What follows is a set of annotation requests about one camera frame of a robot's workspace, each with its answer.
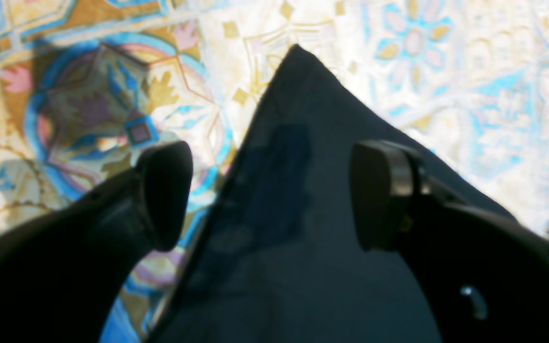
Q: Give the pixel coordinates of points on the black T-shirt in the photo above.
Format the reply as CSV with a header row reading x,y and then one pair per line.
x,y
278,260

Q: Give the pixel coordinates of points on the patterned tablecloth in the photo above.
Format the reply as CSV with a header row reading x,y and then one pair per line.
x,y
87,85

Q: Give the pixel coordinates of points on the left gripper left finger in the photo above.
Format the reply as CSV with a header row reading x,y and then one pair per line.
x,y
60,273

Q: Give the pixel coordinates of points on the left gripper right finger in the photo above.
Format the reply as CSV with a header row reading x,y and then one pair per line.
x,y
485,276

